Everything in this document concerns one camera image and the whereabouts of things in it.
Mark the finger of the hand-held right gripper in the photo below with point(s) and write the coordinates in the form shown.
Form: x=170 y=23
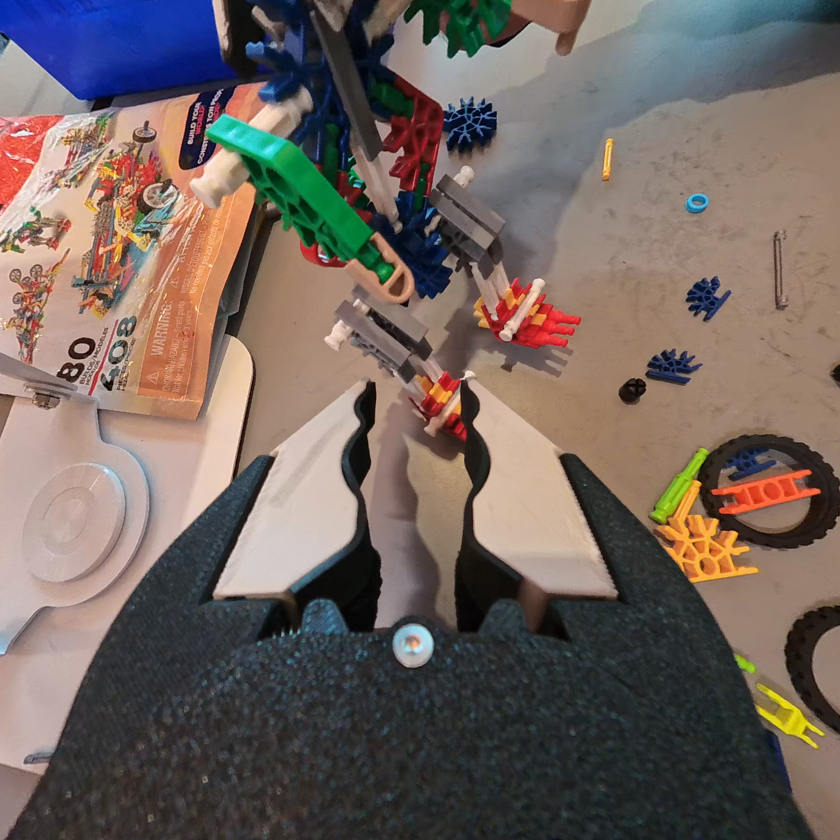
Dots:
x=235 y=29

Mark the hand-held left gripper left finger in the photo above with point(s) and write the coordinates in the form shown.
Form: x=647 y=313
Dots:
x=295 y=512

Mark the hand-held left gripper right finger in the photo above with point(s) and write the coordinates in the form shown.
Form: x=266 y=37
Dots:
x=538 y=518

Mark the multicoloured construction toy model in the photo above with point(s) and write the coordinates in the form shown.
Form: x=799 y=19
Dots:
x=308 y=190

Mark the lime green rod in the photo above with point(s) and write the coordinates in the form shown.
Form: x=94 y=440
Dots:
x=744 y=664
x=679 y=485

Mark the thin dark grey rod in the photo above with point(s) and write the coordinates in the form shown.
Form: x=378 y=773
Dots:
x=779 y=269

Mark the blue plastic bin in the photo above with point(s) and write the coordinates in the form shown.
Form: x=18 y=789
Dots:
x=118 y=46

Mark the short yellow rod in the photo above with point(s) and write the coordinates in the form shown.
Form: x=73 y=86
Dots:
x=607 y=159
x=686 y=505

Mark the small black connector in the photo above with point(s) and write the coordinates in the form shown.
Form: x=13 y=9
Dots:
x=632 y=390

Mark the large yellow fan connector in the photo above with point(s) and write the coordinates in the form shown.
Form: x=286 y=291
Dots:
x=705 y=554

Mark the black rubber tyre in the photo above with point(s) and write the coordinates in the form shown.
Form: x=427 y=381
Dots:
x=715 y=525
x=797 y=663

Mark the small blue fan connector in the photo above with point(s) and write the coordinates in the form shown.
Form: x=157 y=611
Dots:
x=709 y=298
x=673 y=367

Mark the orange connector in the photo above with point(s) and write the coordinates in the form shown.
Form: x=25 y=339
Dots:
x=764 y=492

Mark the K'nex instruction bag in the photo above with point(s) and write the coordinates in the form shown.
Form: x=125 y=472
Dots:
x=98 y=229

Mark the large blue snowflake connector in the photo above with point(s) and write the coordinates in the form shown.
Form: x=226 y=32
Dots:
x=469 y=124

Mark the lime clip connector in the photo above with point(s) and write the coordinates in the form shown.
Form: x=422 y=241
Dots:
x=787 y=718

